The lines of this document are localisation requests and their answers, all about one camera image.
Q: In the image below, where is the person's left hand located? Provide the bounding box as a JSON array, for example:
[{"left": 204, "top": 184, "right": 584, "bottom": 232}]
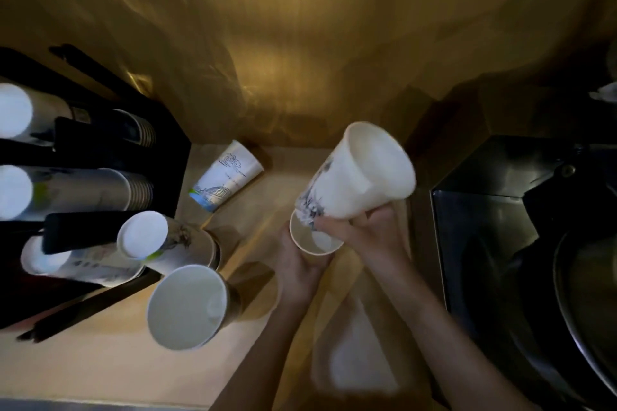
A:
[{"left": 275, "top": 225, "right": 335, "bottom": 306}]

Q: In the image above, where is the black cup dispenser rack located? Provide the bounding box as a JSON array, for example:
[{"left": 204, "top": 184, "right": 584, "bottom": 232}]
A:
[{"left": 0, "top": 44, "right": 192, "bottom": 344}]

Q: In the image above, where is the small white paper cup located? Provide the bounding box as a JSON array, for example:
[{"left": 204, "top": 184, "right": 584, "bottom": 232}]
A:
[{"left": 289, "top": 210, "right": 344, "bottom": 258}]

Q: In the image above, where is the stack of white paper cups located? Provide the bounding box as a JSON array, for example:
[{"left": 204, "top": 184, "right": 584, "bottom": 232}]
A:
[
  {"left": 0, "top": 82, "right": 156, "bottom": 147},
  {"left": 20, "top": 233, "right": 146, "bottom": 288},
  {"left": 0, "top": 164, "right": 155, "bottom": 222},
  {"left": 117, "top": 210, "right": 221, "bottom": 277}
]

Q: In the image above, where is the round metal basin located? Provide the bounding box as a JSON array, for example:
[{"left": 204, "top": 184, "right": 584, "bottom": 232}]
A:
[{"left": 553, "top": 227, "right": 617, "bottom": 398}]

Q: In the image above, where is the large white printed paper cup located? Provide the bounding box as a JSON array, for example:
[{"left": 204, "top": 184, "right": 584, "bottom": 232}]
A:
[{"left": 294, "top": 121, "right": 416, "bottom": 229}]

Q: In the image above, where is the white paper cup blue print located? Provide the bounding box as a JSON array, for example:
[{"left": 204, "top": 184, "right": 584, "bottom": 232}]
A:
[{"left": 188, "top": 139, "right": 265, "bottom": 213}]

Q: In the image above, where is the person's right forearm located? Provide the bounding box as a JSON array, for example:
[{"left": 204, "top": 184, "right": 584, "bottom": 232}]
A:
[{"left": 377, "top": 252, "right": 538, "bottom": 411}]

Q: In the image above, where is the dark metal sink unit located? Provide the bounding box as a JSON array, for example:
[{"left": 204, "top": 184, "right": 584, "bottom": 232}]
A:
[{"left": 430, "top": 135, "right": 617, "bottom": 411}]

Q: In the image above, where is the person's right hand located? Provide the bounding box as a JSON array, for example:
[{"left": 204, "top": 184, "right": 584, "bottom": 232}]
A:
[{"left": 315, "top": 201, "right": 411, "bottom": 271}]

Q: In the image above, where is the person's left forearm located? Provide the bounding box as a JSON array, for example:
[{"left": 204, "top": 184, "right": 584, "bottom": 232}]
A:
[{"left": 210, "top": 299, "right": 310, "bottom": 411}]

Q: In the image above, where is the wide white paper cup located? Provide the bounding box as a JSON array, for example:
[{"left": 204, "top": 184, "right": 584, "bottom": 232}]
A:
[{"left": 146, "top": 264, "right": 240, "bottom": 352}]

